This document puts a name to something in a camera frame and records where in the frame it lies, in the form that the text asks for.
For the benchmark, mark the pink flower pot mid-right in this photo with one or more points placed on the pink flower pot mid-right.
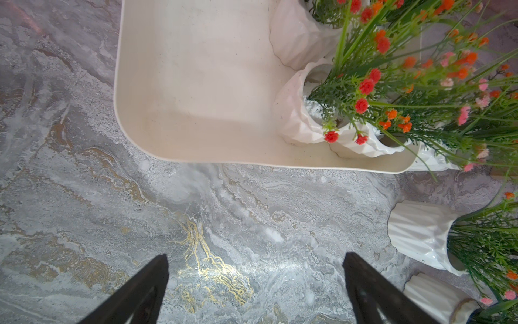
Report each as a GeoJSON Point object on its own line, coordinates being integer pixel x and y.
{"type": "Point", "coordinates": [448, 304]}

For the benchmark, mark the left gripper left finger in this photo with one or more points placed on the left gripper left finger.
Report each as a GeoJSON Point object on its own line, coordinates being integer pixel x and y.
{"type": "Point", "coordinates": [139, 300]}

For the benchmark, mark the red flower pot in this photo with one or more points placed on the red flower pot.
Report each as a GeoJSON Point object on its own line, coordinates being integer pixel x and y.
{"type": "Point", "coordinates": [302, 32]}

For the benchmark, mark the pink flower pot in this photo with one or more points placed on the pink flower pot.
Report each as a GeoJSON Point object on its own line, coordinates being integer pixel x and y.
{"type": "Point", "coordinates": [463, 116]}

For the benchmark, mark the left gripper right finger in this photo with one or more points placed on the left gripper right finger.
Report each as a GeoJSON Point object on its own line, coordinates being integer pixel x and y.
{"type": "Point", "coordinates": [374, 299]}

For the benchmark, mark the orange flower pot front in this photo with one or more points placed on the orange flower pot front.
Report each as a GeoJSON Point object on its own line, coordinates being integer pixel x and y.
{"type": "Point", "coordinates": [352, 104]}

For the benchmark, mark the orange flower pot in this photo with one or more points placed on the orange flower pot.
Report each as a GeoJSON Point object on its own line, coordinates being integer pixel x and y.
{"type": "Point", "coordinates": [481, 244]}
{"type": "Point", "coordinates": [352, 104]}

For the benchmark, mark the white plastic storage box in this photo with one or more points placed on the white plastic storage box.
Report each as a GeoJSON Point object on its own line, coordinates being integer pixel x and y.
{"type": "Point", "coordinates": [195, 81]}

